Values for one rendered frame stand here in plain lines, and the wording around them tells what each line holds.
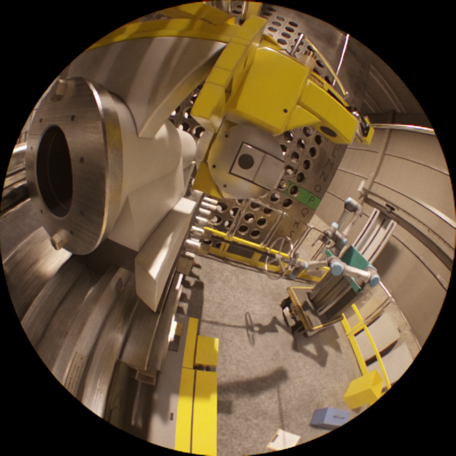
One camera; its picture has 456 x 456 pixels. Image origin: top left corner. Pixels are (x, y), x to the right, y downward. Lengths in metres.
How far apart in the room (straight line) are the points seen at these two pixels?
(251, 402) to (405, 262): 7.15
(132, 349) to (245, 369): 1.27
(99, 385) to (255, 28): 0.75
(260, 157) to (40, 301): 0.70
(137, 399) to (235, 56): 1.06
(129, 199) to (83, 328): 0.29
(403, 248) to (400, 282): 1.39
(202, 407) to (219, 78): 1.04
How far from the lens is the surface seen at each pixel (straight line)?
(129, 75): 0.32
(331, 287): 2.10
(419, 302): 7.47
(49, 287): 0.51
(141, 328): 0.54
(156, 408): 0.86
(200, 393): 0.88
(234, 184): 0.43
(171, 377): 0.85
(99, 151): 0.20
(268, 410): 1.75
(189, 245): 0.92
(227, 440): 1.64
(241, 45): 0.29
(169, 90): 0.27
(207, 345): 0.91
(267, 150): 0.43
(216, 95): 0.24
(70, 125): 0.25
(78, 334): 0.40
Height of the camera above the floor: 1.44
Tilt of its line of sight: 26 degrees down
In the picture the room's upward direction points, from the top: 25 degrees clockwise
